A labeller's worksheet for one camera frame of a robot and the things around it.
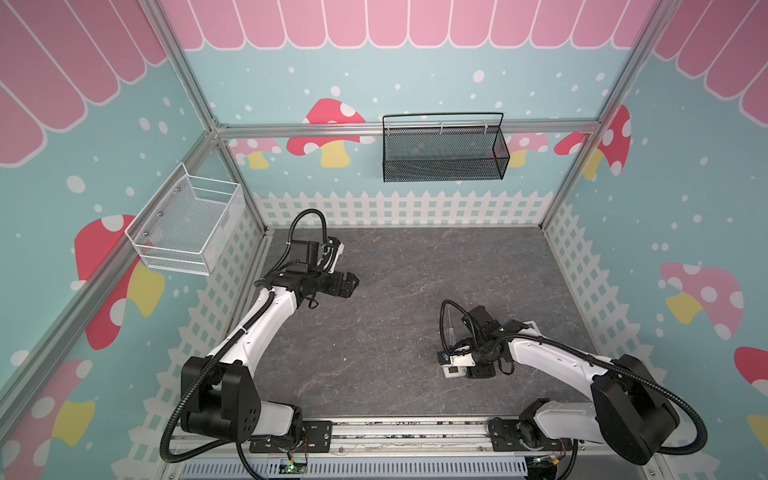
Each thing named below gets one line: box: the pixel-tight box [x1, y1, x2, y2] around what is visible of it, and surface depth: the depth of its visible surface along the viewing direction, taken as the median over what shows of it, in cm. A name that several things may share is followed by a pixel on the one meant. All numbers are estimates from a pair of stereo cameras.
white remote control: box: [442, 364, 468, 378], surface depth 85 cm
